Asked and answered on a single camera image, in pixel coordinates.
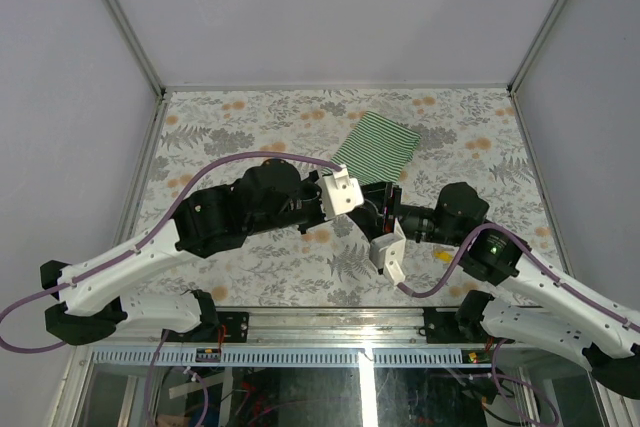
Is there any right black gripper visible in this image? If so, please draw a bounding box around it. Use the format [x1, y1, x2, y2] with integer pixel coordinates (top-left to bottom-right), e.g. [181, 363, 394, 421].
[347, 180, 465, 246]

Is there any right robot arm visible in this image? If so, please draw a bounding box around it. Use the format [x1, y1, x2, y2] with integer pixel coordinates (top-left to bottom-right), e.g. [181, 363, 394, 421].
[349, 182, 639, 399]

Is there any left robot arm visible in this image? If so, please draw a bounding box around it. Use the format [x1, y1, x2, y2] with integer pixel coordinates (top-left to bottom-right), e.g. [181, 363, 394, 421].
[40, 159, 325, 346]

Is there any green striped cloth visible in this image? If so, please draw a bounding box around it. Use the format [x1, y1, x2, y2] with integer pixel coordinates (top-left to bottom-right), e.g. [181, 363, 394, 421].
[331, 111, 421, 186]

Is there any yellow key tag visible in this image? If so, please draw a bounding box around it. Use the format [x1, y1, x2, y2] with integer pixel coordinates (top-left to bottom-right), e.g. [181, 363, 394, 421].
[433, 250, 454, 263]

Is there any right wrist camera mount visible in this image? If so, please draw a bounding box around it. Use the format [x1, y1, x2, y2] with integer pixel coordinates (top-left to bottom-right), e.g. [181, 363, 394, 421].
[369, 220, 406, 286]

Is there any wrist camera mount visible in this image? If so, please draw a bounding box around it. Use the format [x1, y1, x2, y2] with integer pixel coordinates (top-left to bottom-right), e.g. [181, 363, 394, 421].
[317, 164, 364, 220]
[369, 220, 406, 286]

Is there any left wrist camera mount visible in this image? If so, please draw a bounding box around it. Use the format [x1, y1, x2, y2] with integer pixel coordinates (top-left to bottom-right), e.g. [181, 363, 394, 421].
[317, 164, 364, 220]

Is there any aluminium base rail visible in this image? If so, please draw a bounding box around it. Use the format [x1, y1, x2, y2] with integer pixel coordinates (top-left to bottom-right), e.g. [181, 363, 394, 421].
[72, 304, 611, 368]

